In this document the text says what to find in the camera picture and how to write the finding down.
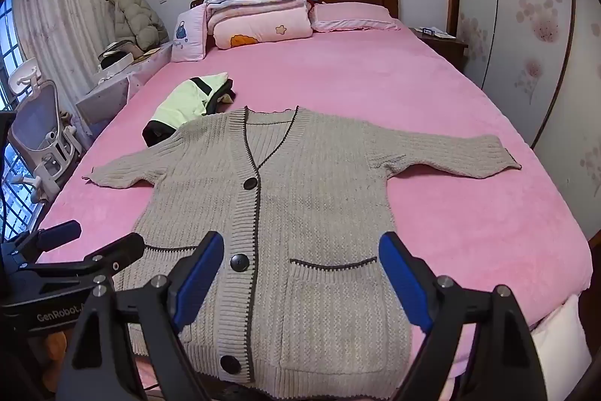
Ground wooden nightstand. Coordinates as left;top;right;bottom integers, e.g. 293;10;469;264
408;26;469;70

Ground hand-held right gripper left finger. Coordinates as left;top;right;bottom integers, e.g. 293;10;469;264
56;231;226;401

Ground pink pillow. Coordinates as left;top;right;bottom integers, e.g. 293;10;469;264
311;3;402;33

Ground papers on nightstand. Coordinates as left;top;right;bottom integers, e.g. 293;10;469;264
419;26;456;40

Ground green and black folded garment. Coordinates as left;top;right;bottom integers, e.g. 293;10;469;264
142;72;238;147

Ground beige knit cardigan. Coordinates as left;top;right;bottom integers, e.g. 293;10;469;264
82;105;523;384

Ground pink printed cushion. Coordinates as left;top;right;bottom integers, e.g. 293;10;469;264
170;4;210;64

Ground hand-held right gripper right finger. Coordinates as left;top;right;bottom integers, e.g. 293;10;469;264
378;232;548;401

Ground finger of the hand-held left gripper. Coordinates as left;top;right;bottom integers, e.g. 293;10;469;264
21;233;145;285
35;220;83;252

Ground barred window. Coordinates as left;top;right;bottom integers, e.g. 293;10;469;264
0;0;41;242

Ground white office chair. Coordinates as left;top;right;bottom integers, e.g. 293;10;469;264
7;58;82;197

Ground black and white box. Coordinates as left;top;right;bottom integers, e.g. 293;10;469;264
96;39;142;79

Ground floral wardrobe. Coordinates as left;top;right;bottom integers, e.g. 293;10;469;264
456;0;601;242

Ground sheer floral curtain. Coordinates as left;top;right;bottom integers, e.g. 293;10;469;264
10;0;119;139

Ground grey-green puffer coat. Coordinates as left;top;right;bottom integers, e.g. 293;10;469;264
104;0;169;50

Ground pink bed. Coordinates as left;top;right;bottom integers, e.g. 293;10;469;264
35;18;593;392

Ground white desk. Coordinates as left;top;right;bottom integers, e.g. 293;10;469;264
75;43;175;135

